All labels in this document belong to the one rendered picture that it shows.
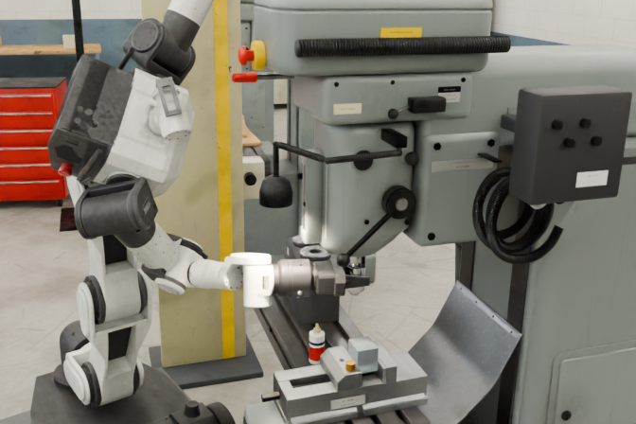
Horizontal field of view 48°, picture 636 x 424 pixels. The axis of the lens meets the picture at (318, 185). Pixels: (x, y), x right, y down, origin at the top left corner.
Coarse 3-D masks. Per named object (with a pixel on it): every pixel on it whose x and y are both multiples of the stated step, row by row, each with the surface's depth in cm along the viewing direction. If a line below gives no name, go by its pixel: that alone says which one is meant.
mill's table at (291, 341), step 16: (272, 304) 216; (288, 304) 216; (272, 320) 207; (288, 320) 212; (272, 336) 207; (288, 336) 198; (304, 336) 198; (336, 336) 198; (352, 336) 198; (288, 352) 190; (304, 352) 190; (288, 368) 191; (368, 416) 163; (384, 416) 163; (400, 416) 167; (416, 416) 163
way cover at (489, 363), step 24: (456, 288) 196; (456, 312) 192; (480, 312) 184; (432, 336) 196; (456, 336) 188; (480, 336) 180; (504, 336) 173; (432, 360) 190; (456, 360) 184; (480, 360) 177; (504, 360) 170; (432, 384) 184; (456, 384) 178; (480, 384) 173; (432, 408) 177; (456, 408) 174
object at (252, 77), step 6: (252, 72) 156; (234, 78) 155; (240, 78) 155; (246, 78) 156; (252, 78) 156; (258, 78) 157; (264, 78) 157; (270, 78) 158; (276, 78) 158; (282, 78) 159; (288, 78) 159
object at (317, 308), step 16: (288, 240) 216; (288, 256) 214; (304, 256) 202; (320, 256) 201; (336, 256) 205; (304, 304) 202; (320, 304) 203; (336, 304) 205; (304, 320) 204; (320, 320) 205; (336, 320) 206
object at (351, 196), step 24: (336, 144) 149; (360, 144) 148; (384, 144) 149; (408, 144) 151; (336, 168) 150; (360, 168) 149; (384, 168) 151; (408, 168) 153; (336, 192) 152; (360, 192) 151; (384, 192) 153; (336, 216) 153; (360, 216) 153; (408, 216) 157; (336, 240) 156; (384, 240) 158
